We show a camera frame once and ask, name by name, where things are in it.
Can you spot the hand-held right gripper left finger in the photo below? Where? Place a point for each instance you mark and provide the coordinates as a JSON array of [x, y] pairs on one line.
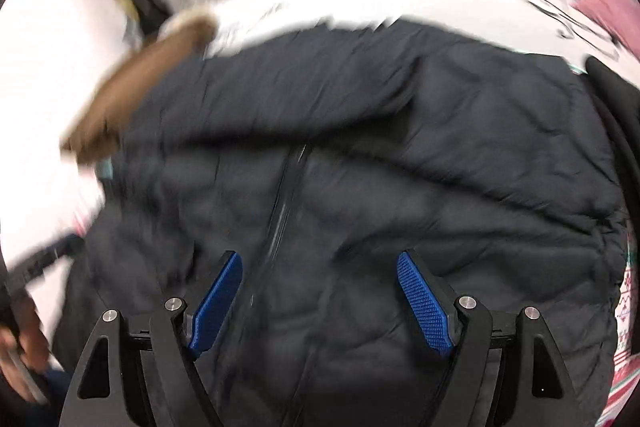
[[216, 302]]

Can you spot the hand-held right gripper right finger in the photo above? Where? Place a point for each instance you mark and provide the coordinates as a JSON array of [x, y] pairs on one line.
[[425, 307]]

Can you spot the black puffer jacket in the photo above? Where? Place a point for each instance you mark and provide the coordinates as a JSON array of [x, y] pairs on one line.
[[350, 147]]

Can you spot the person's left hand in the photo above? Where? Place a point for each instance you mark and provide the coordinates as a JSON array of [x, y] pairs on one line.
[[27, 332]]

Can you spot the person's dark trouser leg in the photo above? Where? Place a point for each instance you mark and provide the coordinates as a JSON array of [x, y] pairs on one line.
[[52, 399]]

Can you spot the patterned knit-print blanket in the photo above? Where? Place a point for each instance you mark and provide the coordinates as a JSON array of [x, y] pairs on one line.
[[625, 322]]

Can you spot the brown folded garment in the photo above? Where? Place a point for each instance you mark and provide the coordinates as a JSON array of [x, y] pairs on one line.
[[135, 82]]

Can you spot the dark cloth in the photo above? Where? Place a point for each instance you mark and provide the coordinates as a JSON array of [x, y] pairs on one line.
[[617, 107]]

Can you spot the small pink pillow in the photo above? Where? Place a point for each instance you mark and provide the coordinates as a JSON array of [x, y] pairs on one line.
[[612, 12]]

